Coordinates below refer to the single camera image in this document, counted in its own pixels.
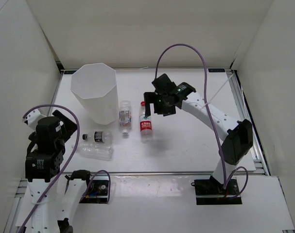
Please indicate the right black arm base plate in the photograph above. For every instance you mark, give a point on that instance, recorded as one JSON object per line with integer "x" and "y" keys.
{"x": 208, "y": 193}

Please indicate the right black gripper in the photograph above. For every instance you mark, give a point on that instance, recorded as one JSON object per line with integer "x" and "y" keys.
{"x": 150, "y": 97}

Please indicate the clear unlabelled plastic bottle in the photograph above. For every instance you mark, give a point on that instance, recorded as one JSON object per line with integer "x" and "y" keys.
{"x": 95, "y": 151}

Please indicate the white cable tie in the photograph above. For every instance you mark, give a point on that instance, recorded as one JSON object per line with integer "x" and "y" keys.
{"x": 209, "y": 101}

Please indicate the blue white label plastic bottle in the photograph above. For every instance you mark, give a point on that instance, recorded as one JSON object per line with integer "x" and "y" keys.
{"x": 125, "y": 118}

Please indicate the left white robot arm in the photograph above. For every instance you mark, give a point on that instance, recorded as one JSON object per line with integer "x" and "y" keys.
{"x": 42, "y": 170}

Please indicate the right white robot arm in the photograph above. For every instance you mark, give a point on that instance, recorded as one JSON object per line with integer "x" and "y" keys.
{"x": 234, "y": 137}

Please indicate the black label plastic bottle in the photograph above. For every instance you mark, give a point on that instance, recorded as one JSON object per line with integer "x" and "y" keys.
{"x": 98, "y": 137}

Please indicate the red label plastic bottle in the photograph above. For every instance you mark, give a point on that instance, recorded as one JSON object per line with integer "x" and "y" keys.
{"x": 145, "y": 124}

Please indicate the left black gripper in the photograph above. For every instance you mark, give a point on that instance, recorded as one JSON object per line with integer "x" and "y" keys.
{"x": 69, "y": 126}

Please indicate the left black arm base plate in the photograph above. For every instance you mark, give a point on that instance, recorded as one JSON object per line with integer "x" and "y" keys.
{"x": 99, "y": 191}

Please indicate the white octagonal plastic bin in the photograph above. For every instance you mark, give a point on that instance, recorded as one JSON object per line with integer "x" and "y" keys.
{"x": 95, "y": 87}

